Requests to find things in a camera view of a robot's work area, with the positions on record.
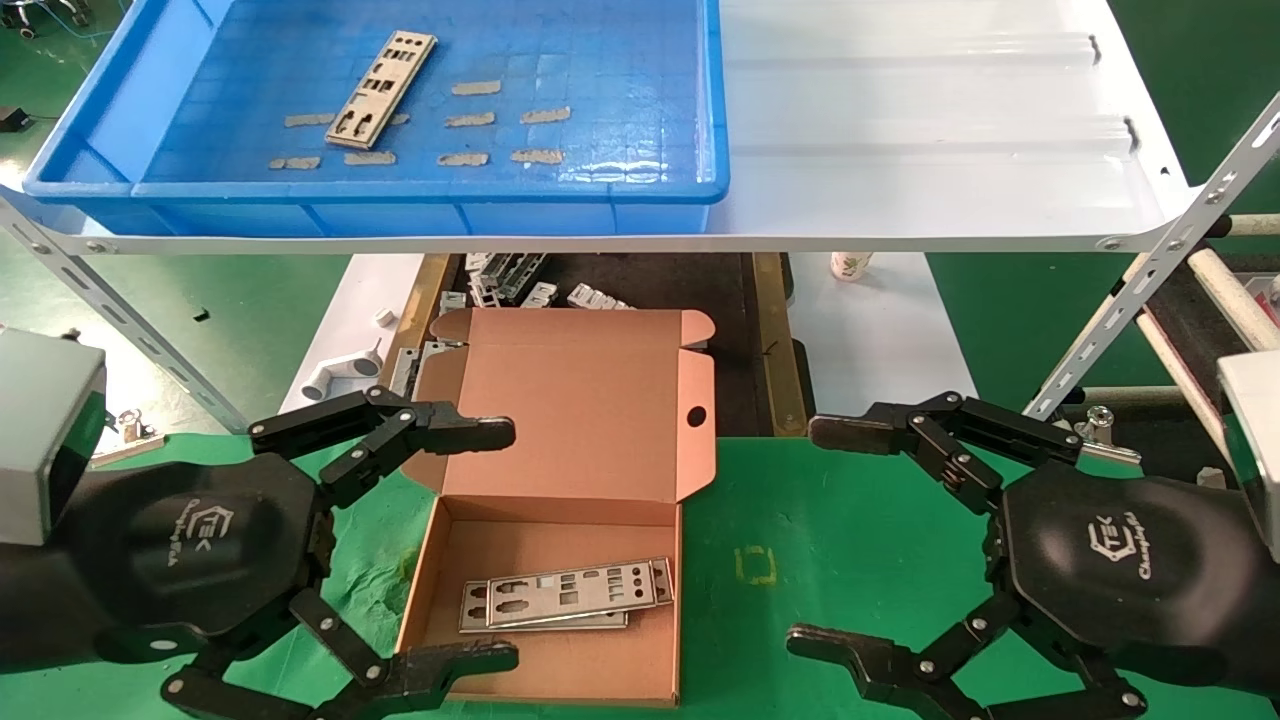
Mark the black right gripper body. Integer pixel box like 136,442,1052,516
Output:
1003,462,1263,663

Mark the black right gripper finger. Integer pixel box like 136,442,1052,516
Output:
808,390,1086,516
786,592,1149,720

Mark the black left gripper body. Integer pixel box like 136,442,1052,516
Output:
50,453,336,661

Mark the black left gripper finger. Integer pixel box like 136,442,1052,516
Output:
160,588,521,720
248,385,517,511

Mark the silver metal I/O shield plate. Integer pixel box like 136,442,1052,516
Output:
325,30,439,151
459,580,631,634
486,557,675,630

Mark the brown cardboard box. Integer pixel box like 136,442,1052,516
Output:
395,307,719,706

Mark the blue plastic tray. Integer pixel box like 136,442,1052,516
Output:
22,0,731,237

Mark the grey metal plate part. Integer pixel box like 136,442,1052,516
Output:
388,340,448,399

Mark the white lower board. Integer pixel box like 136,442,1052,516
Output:
278,252,993,438

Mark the green table cloth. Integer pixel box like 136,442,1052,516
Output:
0,432,1280,720

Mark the white plastic pipe fitting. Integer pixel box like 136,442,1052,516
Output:
301,338,385,402

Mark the grey slotted shelf upright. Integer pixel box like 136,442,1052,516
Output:
1020,90,1280,421
0,195,251,436

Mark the white metal shelf board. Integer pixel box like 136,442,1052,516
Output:
0,0,1196,254

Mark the chrome chair wheel base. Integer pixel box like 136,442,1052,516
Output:
0,0,96,39

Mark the small metal bracket pile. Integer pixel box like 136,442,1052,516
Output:
464,252,503,307

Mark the ladder shaped metal bracket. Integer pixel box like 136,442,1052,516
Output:
500,252,549,302

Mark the white tube cart frame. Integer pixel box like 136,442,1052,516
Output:
1075,213,1280,491

